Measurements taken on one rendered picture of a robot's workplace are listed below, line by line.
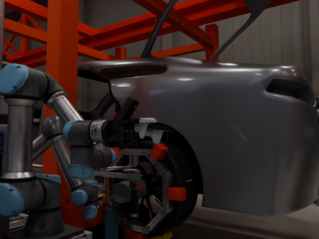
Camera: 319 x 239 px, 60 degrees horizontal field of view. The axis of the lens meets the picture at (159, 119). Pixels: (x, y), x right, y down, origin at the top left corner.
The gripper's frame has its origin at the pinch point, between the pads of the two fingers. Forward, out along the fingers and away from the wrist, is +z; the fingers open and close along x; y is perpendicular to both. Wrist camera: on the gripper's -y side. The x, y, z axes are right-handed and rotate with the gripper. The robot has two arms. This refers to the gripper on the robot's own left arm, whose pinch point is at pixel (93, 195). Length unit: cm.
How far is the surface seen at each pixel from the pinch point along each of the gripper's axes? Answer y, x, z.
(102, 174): -13.5, 5.9, -2.4
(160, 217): 12.8, 41.9, -11.5
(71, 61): -92, -18, 21
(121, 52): -202, 33, 345
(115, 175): -13.7, 13.7, -10.2
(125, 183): -8.0, 20.2, -5.9
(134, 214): 6.7, 24.2, -24.8
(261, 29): -266, 324, 334
